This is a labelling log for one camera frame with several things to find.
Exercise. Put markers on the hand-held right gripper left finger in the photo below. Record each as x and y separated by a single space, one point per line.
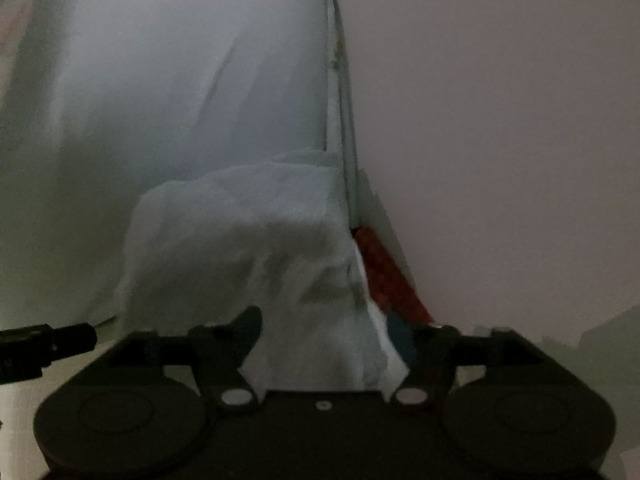
244 331

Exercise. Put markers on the pale blue quilt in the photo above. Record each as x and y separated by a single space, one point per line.
165 85

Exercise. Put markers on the green checked bed sheet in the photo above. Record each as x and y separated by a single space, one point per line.
600 375

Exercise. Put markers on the red cloth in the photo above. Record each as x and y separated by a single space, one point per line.
382 270

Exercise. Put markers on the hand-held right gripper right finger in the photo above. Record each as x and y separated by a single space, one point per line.
401 336

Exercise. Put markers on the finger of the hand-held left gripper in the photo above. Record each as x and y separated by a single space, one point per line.
72 339

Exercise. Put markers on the white garment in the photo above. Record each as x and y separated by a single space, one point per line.
260 250

